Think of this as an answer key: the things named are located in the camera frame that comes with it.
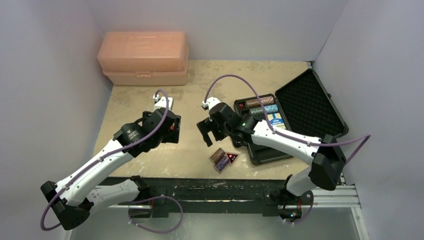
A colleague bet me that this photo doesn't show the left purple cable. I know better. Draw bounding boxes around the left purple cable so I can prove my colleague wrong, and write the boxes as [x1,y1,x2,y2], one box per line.
[40,89,185,234]

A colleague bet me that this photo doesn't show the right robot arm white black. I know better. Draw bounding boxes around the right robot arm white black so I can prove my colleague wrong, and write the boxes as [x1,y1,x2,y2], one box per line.
[197,97,347,204]

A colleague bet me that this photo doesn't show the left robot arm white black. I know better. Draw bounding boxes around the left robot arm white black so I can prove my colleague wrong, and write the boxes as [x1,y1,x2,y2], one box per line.
[40,107,181,231]

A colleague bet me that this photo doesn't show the brown chip row in case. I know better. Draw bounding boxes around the brown chip row in case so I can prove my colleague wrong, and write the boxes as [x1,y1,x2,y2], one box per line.
[245,96,275,108]

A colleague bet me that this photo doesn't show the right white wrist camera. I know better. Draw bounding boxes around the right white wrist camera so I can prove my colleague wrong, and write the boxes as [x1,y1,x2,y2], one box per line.
[201,97,221,111]

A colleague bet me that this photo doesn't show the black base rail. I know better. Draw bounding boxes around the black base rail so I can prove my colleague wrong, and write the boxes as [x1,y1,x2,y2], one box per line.
[99,176,314,220]

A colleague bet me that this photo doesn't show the black poker set case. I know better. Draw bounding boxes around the black poker set case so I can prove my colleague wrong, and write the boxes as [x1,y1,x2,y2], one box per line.
[227,68,350,166]

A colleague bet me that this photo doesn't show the right all-in triangle button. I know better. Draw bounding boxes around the right all-in triangle button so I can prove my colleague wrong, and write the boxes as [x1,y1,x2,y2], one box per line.
[226,152,240,166]

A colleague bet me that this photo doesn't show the purple poker chip stack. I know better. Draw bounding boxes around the purple poker chip stack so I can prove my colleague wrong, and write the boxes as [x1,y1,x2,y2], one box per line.
[214,155,230,173]

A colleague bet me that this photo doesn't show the blue chip row in case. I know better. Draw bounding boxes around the blue chip row in case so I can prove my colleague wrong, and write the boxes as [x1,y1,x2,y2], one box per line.
[249,104,279,116]

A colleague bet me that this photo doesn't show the purple cable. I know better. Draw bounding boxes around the purple cable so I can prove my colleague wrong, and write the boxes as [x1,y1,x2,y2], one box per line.
[40,89,185,234]
[203,74,372,226]

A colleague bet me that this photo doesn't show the pink plastic storage box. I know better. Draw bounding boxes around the pink plastic storage box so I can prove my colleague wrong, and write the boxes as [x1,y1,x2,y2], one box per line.
[97,31,189,86]

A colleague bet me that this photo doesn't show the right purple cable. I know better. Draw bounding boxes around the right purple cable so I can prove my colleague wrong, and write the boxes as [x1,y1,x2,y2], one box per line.
[203,74,372,226]

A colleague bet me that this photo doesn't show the aluminium frame rail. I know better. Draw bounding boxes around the aluminium frame rail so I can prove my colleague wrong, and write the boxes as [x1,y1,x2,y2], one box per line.
[67,184,370,240]

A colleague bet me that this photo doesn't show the blue playing card deck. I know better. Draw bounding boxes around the blue playing card deck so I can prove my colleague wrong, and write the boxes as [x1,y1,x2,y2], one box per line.
[267,112,287,130]

